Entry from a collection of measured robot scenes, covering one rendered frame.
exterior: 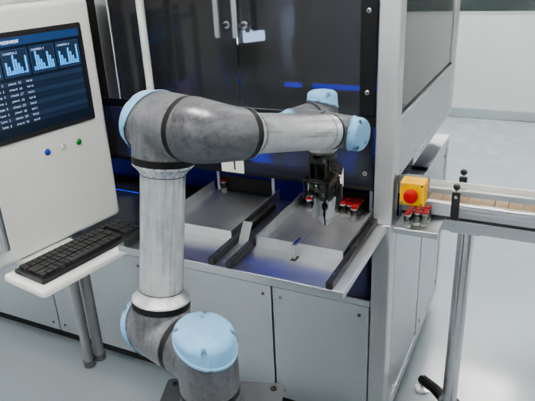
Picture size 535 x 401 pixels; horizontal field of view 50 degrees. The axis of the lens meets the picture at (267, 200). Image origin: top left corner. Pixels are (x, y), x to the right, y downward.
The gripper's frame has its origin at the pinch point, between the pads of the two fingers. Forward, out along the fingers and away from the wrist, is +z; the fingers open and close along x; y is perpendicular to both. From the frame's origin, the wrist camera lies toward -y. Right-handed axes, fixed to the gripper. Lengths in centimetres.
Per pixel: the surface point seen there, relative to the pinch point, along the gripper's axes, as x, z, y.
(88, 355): -98, 74, 0
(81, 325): -99, 60, 0
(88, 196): -88, 7, -4
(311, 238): -7.3, 10.3, -7.3
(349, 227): 0.9, 10.3, -17.7
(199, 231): -39.3, 9.1, 2.8
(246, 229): -24.2, 6.6, 0.9
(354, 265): 9.0, 10.6, 2.9
